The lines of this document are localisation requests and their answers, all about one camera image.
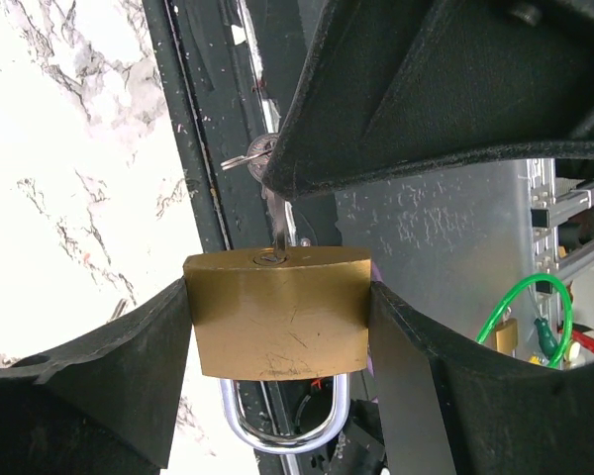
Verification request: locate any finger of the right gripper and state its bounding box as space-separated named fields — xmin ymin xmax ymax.
xmin=263 ymin=1 xmax=594 ymax=200

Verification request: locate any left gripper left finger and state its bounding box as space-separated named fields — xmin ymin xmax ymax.
xmin=0 ymin=279 xmax=192 ymax=474

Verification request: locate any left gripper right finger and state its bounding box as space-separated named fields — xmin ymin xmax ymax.
xmin=369 ymin=283 xmax=594 ymax=474

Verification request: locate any brass padlock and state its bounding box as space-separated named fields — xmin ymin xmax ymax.
xmin=183 ymin=246 xmax=371 ymax=455

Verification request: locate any silver key set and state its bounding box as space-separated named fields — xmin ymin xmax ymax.
xmin=108 ymin=298 xmax=128 ymax=323

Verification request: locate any green cable lock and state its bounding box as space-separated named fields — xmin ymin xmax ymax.
xmin=475 ymin=273 xmax=574 ymax=369

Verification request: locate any black mounting base plate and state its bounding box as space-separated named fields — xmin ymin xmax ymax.
xmin=142 ymin=0 xmax=388 ymax=474

